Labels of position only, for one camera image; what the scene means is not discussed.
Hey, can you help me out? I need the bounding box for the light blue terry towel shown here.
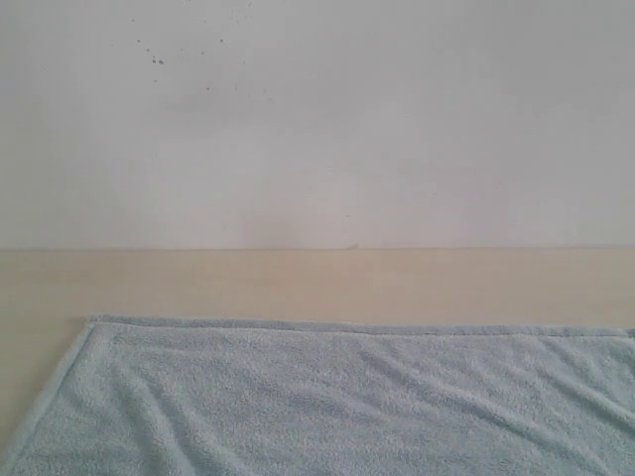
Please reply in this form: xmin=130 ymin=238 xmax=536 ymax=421
xmin=1 ymin=316 xmax=634 ymax=475

